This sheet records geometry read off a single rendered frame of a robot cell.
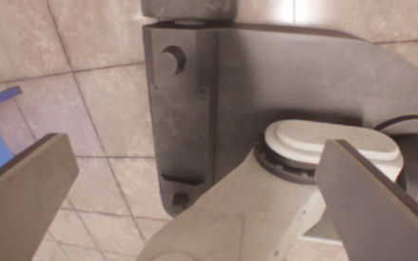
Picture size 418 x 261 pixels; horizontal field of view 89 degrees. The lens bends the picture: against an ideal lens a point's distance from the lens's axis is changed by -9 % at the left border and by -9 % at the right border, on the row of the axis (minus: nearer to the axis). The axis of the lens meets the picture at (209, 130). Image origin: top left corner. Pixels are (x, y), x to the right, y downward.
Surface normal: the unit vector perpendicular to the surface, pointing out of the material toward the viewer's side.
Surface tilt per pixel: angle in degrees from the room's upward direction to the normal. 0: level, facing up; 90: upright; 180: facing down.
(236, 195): 90
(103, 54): 0
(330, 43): 0
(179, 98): 0
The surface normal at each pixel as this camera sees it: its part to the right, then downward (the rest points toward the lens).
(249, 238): 0.03, -0.86
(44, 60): -0.20, 0.49
